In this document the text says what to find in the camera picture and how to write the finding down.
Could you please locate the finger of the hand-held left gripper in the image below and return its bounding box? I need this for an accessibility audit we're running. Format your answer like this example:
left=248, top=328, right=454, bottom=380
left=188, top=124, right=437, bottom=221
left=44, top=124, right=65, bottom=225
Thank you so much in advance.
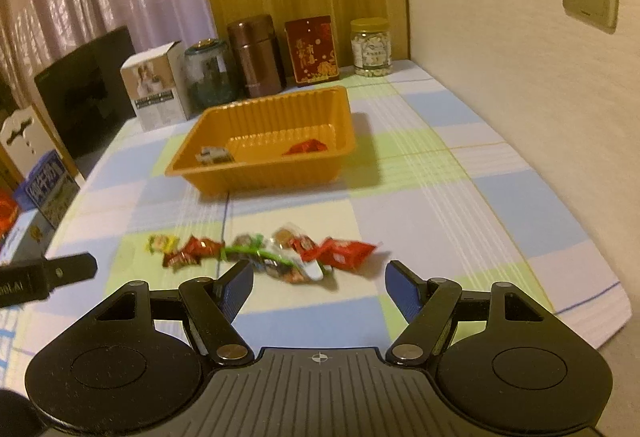
left=42, top=253, right=97, bottom=290

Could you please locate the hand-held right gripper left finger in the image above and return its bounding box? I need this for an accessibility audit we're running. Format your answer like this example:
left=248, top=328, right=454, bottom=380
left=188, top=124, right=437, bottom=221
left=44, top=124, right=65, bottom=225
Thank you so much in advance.
left=95, top=259, right=256, bottom=365

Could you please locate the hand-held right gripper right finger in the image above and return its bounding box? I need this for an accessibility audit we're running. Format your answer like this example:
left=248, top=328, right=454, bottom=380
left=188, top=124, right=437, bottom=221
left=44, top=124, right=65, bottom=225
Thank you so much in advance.
left=385, top=259, right=551, bottom=365

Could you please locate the orange plastic tray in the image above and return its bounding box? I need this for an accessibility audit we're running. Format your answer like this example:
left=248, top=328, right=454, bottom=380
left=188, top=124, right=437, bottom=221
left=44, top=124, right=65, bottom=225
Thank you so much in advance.
left=164, top=86, right=357, bottom=196

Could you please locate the green snack packet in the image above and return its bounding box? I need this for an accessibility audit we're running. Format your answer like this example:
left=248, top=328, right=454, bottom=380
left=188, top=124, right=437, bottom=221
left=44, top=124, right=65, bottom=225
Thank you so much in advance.
left=220, top=233, right=266, bottom=263

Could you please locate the white box yellow print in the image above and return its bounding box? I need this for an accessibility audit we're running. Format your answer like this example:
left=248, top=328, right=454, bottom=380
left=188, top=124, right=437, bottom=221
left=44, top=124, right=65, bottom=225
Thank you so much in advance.
left=0, top=210, right=56, bottom=264

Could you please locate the dark and white snack packet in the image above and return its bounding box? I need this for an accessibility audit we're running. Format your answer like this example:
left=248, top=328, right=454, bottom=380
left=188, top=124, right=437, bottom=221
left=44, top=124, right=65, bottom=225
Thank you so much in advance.
left=257, top=254, right=333, bottom=285

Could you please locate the large red snack packet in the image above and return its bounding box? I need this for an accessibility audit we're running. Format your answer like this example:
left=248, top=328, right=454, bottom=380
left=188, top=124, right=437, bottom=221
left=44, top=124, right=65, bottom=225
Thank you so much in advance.
left=317, top=237, right=380, bottom=273

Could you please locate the red bag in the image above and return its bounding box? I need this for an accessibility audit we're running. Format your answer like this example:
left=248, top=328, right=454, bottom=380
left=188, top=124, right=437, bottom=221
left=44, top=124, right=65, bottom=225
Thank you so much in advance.
left=0, top=190, right=21, bottom=243

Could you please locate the small red snack packet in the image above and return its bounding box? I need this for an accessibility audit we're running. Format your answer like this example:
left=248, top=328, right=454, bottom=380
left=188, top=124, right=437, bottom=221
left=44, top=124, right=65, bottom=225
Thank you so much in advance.
left=290, top=237, right=321, bottom=263

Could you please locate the blue milk carton box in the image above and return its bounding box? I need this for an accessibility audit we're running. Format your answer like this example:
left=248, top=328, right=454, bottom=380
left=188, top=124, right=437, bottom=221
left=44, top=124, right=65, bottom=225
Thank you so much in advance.
left=14, top=150, right=81, bottom=230

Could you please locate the checked tablecloth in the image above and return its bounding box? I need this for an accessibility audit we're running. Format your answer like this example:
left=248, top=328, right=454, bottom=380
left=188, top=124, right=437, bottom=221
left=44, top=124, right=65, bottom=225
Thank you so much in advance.
left=0, top=58, right=632, bottom=393

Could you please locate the grey snack packet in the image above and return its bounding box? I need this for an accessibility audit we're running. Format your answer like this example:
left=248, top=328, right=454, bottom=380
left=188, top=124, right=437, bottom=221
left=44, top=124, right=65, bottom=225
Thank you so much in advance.
left=195, top=146, right=236, bottom=164

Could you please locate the white wooden chair back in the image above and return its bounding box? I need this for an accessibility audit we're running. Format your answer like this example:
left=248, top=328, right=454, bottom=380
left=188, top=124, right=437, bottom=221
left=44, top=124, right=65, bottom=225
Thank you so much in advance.
left=0, top=104, right=56, bottom=183

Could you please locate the black flat panel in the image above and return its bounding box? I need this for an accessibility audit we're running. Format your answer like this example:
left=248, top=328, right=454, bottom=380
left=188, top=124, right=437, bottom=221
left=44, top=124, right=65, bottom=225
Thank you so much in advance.
left=34, top=26, right=138, bottom=178

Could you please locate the white cardboard product box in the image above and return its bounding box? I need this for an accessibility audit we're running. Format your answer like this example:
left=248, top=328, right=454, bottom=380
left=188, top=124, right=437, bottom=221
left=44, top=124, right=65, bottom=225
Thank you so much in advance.
left=120, top=40, right=193, bottom=133

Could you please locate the glass jar green lid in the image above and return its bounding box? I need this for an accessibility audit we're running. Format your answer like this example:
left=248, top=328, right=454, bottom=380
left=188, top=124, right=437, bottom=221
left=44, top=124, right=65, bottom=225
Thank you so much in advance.
left=183, top=40, right=237, bottom=108

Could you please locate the brown metal canister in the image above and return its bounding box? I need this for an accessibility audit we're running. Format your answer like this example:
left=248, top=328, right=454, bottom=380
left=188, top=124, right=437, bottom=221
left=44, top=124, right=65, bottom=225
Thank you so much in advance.
left=227, top=14, right=287, bottom=99

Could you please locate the nut jar gold lid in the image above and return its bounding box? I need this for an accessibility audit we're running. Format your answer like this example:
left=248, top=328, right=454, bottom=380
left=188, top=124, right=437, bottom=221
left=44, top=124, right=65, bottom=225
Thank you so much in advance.
left=350, top=18, right=392, bottom=78

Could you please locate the red gift box gold print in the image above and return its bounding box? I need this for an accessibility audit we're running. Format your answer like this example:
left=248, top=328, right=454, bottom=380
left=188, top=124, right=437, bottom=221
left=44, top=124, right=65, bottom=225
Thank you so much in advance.
left=285, top=15, right=341, bottom=89

